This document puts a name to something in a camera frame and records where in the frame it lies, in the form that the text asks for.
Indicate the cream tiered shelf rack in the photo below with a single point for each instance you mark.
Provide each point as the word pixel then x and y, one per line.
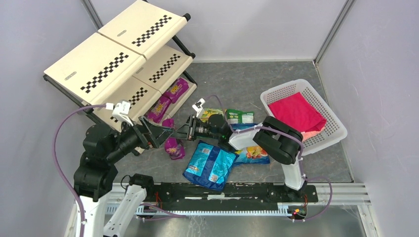
pixel 135 57

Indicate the purple grape candy bag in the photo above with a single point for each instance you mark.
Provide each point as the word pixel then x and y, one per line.
pixel 173 147
pixel 157 112

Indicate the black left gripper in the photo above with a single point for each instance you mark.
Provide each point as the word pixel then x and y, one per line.
pixel 146 132

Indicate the light blue Slendy bag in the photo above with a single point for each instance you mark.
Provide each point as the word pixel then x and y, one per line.
pixel 210 166

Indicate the small green white candy bag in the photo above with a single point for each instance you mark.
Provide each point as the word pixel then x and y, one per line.
pixel 236 116

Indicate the red cloth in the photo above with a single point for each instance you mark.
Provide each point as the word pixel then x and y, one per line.
pixel 297 113

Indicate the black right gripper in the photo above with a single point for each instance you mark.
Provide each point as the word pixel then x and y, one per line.
pixel 190 127

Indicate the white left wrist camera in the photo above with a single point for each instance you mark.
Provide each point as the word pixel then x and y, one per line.
pixel 120 112

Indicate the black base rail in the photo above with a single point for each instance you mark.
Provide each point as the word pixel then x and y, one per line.
pixel 234 197

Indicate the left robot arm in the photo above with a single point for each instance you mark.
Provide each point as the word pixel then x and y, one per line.
pixel 103 148

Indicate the white plastic basket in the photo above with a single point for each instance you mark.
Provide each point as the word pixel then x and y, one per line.
pixel 334 130

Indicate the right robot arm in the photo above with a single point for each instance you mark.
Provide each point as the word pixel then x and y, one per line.
pixel 280 141

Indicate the purple candy bag on shelf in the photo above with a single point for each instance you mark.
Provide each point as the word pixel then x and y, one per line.
pixel 179 87

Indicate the green Fox's candy bag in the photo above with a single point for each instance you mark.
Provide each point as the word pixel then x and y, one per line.
pixel 207 112

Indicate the dark blue fruit candy bag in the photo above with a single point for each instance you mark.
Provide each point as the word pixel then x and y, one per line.
pixel 247 150

